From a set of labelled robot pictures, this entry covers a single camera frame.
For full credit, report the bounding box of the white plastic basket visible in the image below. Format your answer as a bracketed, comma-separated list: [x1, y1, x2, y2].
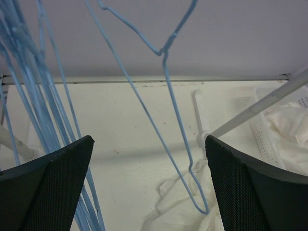
[249, 83, 308, 169]

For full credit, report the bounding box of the white clothes rack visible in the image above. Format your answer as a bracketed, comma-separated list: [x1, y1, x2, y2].
[0, 65, 308, 160]

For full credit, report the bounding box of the white skirt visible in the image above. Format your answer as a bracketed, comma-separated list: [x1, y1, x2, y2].
[141, 158, 227, 231]

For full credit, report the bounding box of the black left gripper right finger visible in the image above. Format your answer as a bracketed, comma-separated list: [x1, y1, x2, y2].
[205, 136, 308, 231]

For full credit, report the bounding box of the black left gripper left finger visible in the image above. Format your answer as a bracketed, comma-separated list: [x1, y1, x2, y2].
[0, 135, 94, 231]

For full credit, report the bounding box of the blue wire hanger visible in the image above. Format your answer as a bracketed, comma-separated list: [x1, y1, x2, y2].
[84, 0, 209, 215]

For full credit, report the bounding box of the bundle of blue hangers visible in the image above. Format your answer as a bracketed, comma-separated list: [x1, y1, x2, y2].
[0, 0, 105, 231]

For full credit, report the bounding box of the white cloth in basket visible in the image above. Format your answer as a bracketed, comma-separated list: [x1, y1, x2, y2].
[264, 103, 308, 175]

